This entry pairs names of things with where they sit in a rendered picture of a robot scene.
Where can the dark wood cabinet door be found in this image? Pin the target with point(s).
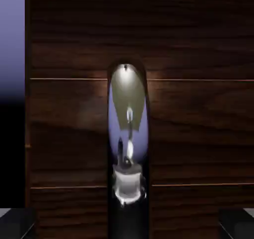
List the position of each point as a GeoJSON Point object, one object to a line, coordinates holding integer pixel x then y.
{"type": "Point", "coordinates": [178, 207]}
{"type": "Point", "coordinates": [178, 28]}
{"type": "Point", "coordinates": [198, 131]}

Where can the dark wood cabinet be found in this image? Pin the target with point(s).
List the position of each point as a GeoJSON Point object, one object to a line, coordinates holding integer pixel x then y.
{"type": "Point", "coordinates": [27, 64]}

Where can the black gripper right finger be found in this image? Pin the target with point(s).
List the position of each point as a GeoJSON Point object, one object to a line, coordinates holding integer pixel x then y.
{"type": "Point", "coordinates": [236, 225]}

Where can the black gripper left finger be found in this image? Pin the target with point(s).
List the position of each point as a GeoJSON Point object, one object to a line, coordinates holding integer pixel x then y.
{"type": "Point", "coordinates": [15, 223]}

